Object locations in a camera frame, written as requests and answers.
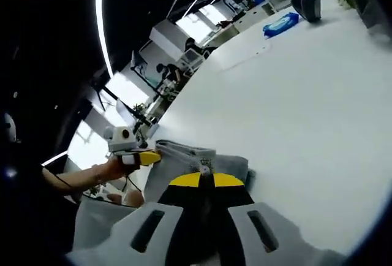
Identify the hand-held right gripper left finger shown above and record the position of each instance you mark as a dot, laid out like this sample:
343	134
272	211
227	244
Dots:
186	198

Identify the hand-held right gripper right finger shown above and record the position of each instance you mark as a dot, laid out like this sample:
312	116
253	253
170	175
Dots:
228	197

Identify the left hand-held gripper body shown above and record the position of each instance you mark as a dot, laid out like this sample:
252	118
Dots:
121	138

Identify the gray towel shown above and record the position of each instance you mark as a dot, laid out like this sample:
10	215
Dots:
180	161

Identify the person's left hand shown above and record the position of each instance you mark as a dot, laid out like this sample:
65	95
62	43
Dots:
111	171

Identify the person's leg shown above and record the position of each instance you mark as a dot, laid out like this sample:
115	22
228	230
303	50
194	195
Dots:
128	199

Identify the large black hanging screen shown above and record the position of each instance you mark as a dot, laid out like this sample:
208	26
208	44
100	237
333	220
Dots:
99	89

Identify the white mesh office chair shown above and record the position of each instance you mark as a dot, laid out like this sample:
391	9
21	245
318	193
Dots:
98	226

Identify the long ceiling light strip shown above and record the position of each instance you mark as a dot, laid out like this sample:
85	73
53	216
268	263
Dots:
102	24

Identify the blue wipes packet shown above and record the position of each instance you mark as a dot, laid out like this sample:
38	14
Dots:
280	24

